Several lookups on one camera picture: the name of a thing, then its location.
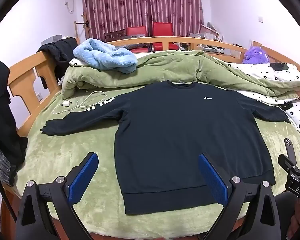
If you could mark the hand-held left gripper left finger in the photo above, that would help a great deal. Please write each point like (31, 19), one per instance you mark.
(83, 175)

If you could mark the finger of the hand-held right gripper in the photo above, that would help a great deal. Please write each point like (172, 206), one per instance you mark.
(284, 162)

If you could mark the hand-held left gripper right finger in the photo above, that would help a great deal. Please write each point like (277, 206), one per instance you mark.
(212, 177)

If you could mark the dark navy sweatshirt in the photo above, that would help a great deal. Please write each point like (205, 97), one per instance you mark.
(165, 135)

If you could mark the person's right hand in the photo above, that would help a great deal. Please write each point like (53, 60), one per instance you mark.
(298, 212)

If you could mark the grey smartphone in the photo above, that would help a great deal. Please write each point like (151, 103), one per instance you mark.
(290, 150)

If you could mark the white floral pillow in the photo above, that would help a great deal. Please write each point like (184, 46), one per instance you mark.
(298, 115)

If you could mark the black dotted cloth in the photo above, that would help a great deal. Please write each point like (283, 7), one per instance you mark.
(287, 105)
(279, 66)

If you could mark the grey patterned cloth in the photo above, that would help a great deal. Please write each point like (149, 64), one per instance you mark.
(0, 160)

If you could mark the black hanging garment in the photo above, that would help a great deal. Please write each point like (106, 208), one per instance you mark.
(2, 110)

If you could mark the purple plush toy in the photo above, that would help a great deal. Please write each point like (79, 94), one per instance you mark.
(256, 55)

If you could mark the green quilt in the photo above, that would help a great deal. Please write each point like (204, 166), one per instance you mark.
(165, 67)

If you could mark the light blue fleece blanket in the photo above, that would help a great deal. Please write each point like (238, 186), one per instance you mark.
(102, 55)

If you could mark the black jacket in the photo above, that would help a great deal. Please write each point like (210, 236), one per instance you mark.
(60, 52)

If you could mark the grey box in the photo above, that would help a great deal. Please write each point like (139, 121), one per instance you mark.
(51, 39)

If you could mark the dark wooden chair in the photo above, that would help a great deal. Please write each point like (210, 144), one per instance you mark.
(115, 33)

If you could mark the pile of cardboard boxes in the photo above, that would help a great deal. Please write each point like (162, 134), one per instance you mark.
(207, 32)

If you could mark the wooden coat rack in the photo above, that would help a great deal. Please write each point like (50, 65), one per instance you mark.
(76, 30)

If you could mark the red chair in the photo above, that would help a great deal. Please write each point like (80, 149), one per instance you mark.
(137, 30)
(162, 28)

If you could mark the maroon floral curtain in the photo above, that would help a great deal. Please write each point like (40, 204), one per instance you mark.
(140, 2)

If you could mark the low wall outlet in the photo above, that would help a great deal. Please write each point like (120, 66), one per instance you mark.
(40, 97)

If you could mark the wooden bed frame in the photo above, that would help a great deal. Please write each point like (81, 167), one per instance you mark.
(25, 80)

